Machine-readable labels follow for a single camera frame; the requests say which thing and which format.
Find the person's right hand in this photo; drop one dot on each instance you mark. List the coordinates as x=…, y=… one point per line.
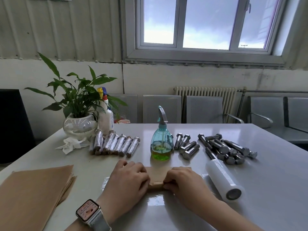
x=190, y=187

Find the person's left hand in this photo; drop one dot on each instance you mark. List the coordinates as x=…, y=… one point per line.
x=127, y=185

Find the brown paper sheet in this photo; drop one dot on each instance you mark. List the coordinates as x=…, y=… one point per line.
x=157, y=175

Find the white cling film roll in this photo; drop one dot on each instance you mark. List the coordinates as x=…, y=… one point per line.
x=221, y=178

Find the clear film sheet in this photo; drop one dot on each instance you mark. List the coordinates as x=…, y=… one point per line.
x=156, y=202

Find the row of bolts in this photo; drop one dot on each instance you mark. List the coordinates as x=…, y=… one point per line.
x=115, y=143

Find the pile of steel bolts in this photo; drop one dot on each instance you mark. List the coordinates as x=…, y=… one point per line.
x=223, y=146

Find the stack of brown paper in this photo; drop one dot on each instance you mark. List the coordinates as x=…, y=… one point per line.
x=29, y=194

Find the person's left forearm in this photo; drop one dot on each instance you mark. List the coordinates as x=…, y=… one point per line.
x=74, y=227

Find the smartwatch with grey band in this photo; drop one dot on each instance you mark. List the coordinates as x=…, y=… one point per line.
x=91, y=212

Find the teal spray bottle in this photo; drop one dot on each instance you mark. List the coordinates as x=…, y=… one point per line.
x=161, y=146

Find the red packet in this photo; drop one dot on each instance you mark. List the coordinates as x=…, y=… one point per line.
x=122, y=120

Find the white spray bottle colourful nozzle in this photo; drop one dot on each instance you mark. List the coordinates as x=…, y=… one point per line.
x=107, y=120

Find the crumpled white tissue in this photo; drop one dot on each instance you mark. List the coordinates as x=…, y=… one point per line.
x=71, y=145

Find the clear glass plant pot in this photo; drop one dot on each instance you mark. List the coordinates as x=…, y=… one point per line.
x=79, y=126

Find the grey metal chair with armrest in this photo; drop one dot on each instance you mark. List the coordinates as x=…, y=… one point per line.
x=204, y=109

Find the green leafy plant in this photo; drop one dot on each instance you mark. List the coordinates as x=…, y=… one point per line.
x=79, y=101

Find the grey metal bench seat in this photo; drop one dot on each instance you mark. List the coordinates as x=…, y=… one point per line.
x=267, y=108
x=298, y=110

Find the white framed window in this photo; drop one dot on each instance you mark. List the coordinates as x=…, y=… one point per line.
x=180, y=21

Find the white wall radiator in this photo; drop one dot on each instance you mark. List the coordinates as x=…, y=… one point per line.
x=204, y=91

